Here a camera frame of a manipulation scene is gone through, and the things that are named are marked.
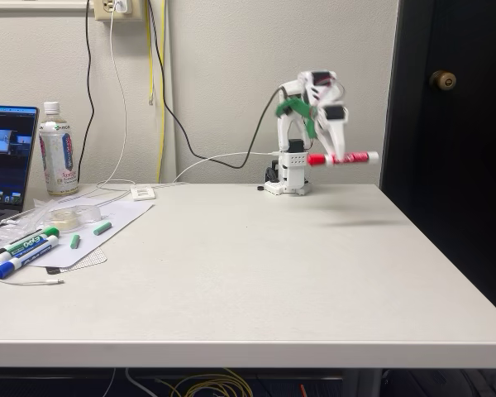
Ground yellow cable bundle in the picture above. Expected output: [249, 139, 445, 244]
[160, 369, 254, 397]

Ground thin black wall cable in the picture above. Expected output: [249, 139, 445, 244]
[77, 0, 97, 185]

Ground white paper sheet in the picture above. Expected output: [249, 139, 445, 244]
[22, 194, 156, 270]

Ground grey cable under table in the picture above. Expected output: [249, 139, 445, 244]
[124, 367, 152, 397]

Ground grey laptop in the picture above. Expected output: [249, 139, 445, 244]
[0, 104, 41, 231]

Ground grey mesh mat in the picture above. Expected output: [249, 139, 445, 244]
[57, 246, 109, 274]

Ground green Expo marker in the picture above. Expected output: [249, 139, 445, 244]
[2, 226, 61, 255]

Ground white USB cable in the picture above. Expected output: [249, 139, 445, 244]
[169, 151, 280, 186]

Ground white charger cable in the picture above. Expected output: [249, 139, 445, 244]
[56, 10, 135, 206]

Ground black bag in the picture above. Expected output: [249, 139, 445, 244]
[382, 367, 496, 397]

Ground tea bottle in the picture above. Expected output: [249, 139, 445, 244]
[38, 101, 80, 198]

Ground red Expo marker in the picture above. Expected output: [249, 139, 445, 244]
[307, 151, 380, 168]

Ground white loose plug cable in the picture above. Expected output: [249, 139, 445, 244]
[0, 274, 66, 288]

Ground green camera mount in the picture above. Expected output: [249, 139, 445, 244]
[275, 98, 318, 141]

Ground brass door knob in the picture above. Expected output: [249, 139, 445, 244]
[428, 69, 458, 92]

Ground beige wall outlet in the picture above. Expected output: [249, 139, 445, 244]
[93, 0, 145, 23]

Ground clear plastic bag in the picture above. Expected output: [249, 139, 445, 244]
[0, 198, 51, 254]

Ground black door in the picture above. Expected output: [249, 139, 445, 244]
[379, 0, 496, 324]

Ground blue Expo marker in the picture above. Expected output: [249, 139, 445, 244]
[0, 235, 61, 280]

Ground small white frame box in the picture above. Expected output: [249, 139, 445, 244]
[130, 185, 158, 203]

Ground black camera cable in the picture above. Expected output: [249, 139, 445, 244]
[147, 0, 289, 170]

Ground white wall rail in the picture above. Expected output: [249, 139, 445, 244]
[0, 2, 95, 18]

